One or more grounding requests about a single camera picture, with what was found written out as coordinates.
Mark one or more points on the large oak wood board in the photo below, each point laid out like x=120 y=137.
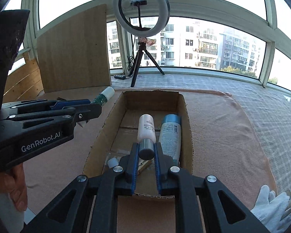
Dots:
x=73 y=54

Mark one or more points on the white blue sunscreen bottle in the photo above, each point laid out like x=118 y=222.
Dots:
x=170 y=137

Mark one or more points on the beige jacket sleeve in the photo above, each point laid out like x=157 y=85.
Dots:
x=12 y=219

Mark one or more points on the black power strip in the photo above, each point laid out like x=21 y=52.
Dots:
x=122 y=77

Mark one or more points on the white glove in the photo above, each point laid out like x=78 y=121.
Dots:
x=273 y=211

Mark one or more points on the cardboard box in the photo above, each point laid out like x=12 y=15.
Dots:
x=120 y=131

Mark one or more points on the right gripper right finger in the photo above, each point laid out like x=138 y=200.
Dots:
x=202 y=204

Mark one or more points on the person's left hand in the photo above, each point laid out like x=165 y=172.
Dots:
x=14 y=184

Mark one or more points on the green white lip balm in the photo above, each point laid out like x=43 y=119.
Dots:
x=104 y=96

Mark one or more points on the white ring light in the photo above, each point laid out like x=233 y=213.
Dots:
x=163 y=18

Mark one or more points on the pine slat headboard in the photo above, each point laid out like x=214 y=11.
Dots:
x=24 y=83

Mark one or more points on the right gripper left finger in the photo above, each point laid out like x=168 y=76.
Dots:
x=89 y=204

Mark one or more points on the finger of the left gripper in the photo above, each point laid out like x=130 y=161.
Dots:
x=19 y=117
x=43 y=104

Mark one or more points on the small pink white bottle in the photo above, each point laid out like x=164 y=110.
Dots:
x=146 y=137

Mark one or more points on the wooden clothespin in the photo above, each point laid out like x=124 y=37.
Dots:
x=143 y=164

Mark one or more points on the small white cap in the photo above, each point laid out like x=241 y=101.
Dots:
x=112 y=162

